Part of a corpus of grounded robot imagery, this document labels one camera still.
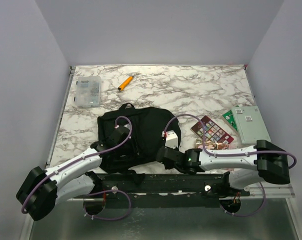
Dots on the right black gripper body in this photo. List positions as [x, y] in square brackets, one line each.
[168, 167]

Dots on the black student backpack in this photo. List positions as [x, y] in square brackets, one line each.
[146, 126]

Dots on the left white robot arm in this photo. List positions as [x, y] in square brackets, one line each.
[43, 189]

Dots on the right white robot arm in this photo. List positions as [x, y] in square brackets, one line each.
[263, 161]

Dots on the illustrated storybook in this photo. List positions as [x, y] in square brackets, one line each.
[211, 145]

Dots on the clear plastic organizer box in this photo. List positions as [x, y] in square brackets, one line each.
[88, 92]

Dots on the orange utility knife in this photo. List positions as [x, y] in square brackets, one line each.
[125, 83]

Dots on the pale green book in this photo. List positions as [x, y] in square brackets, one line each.
[250, 124]

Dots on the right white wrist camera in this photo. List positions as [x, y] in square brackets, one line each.
[171, 139]

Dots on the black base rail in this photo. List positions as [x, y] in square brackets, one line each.
[164, 190]

